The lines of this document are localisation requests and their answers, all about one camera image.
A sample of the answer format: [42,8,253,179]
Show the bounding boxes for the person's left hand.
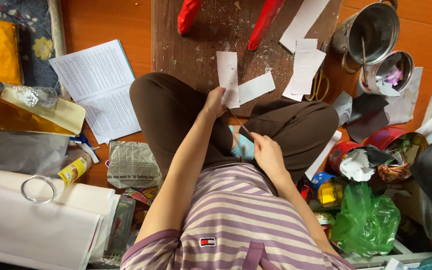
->
[203,87,229,119]

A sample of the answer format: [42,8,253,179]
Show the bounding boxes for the person's right hand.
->
[250,132,290,177]

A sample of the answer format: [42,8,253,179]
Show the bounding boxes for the thin dark stick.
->
[227,108,254,138]

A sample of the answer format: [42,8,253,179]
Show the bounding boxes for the white zigzag-edged paper strip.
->
[216,51,241,110]
[237,71,277,106]

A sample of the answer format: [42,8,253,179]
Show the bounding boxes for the person's light blue sock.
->
[227,125,256,161]

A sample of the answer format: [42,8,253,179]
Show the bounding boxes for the small white paper piece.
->
[282,75,305,102]

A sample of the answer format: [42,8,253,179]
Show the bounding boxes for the narrow white paper strip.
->
[304,130,343,181]

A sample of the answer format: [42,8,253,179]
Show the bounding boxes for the red tin with white scraps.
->
[327,140,391,183]

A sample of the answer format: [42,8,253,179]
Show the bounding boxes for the blue and yellow container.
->
[310,171,344,208]

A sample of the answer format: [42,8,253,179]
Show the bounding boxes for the wide white zigzag paper piece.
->
[291,38,327,96]

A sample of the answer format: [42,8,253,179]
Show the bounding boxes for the person's striped purple shirt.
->
[120,163,356,270]

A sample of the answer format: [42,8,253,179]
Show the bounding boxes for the light grey paper piece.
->
[332,91,353,127]

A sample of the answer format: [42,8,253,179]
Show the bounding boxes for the person's brown trousers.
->
[129,72,340,185]

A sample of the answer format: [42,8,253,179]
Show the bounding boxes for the brown wooden board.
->
[151,0,343,118]

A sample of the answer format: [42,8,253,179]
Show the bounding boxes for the black paper sheet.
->
[345,93,391,143]

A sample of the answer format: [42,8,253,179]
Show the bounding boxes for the red paper roll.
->
[177,0,203,37]
[247,0,286,52]

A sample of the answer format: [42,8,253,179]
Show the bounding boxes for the colourful printed wrapper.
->
[124,186,160,206]

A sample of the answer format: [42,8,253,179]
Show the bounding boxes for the long white zigzag paper strip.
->
[278,0,331,54]

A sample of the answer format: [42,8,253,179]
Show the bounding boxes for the crumpled newspaper piece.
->
[106,140,163,190]

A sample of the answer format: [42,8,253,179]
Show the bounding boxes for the wooden stick in pot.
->
[361,36,370,89]

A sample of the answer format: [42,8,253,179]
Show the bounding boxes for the green plastic bag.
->
[330,181,401,259]

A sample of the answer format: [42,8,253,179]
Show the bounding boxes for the red tin with colourful scraps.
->
[362,126,429,184]

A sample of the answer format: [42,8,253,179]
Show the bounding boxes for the metal tin with paper scraps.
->
[358,50,415,97]

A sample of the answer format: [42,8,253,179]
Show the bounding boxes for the clear plastic tray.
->
[103,194,139,265]

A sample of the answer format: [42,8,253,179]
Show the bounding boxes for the blue and white ribbon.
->
[69,133,101,165]

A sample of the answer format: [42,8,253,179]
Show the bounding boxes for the open printed book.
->
[49,39,142,145]

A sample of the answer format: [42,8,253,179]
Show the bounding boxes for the cream paper sheet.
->
[0,84,87,135]

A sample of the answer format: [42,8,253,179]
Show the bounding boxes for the glass jar with yellow label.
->
[20,151,93,205]

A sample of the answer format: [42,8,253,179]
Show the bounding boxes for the crumpled clear plastic wrap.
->
[13,85,59,109]

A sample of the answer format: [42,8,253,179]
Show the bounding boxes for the stack of large white paper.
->
[0,166,121,270]

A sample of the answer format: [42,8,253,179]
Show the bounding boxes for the grey paper sheet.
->
[0,127,71,175]

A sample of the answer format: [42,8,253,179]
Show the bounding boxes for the blue floral mat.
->
[0,0,67,110]

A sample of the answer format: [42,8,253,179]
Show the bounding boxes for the gold foil sheet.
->
[0,90,76,137]

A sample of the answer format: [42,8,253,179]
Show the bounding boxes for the scissors with yellow handles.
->
[305,41,331,102]

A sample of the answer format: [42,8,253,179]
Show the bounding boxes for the metal pot with handles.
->
[331,0,401,74]

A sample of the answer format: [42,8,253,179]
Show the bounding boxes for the white metal frame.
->
[345,239,432,270]

